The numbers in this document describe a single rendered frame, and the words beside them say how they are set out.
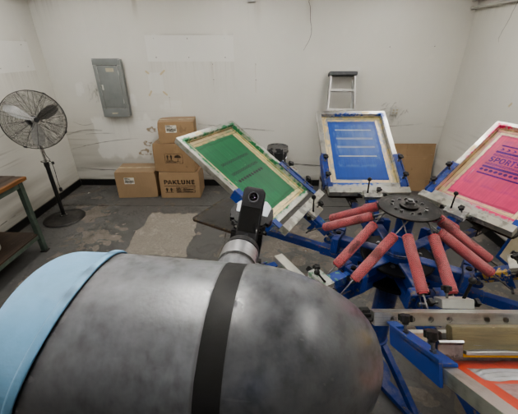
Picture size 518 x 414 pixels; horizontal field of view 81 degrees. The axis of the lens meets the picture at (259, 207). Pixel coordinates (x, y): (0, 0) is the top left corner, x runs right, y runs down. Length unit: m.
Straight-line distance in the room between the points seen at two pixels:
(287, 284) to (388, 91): 4.89
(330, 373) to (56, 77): 5.46
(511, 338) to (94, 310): 1.13
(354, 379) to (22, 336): 0.17
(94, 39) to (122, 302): 5.06
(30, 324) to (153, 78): 4.78
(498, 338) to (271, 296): 1.04
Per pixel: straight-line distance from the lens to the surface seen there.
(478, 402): 0.90
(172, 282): 0.18
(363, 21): 4.86
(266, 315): 0.16
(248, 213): 0.62
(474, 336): 1.14
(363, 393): 0.20
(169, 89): 4.88
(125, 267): 0.21
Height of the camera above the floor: 2.02
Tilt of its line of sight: 27 degrees down
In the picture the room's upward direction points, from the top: straight up
